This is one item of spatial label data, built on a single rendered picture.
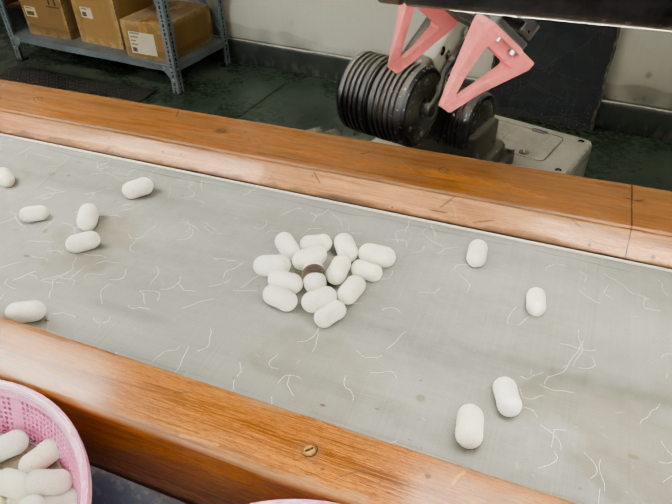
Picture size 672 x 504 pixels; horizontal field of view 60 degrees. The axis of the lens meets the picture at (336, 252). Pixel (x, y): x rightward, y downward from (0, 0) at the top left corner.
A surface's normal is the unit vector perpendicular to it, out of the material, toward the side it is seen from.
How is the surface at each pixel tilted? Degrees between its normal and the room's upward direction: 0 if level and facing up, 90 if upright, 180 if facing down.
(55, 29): 91
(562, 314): 0
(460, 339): 0
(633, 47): 90
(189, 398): 0
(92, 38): 91
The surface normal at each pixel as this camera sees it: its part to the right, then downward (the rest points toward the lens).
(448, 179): -0.02, -0.78
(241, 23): -0.45, 0.54
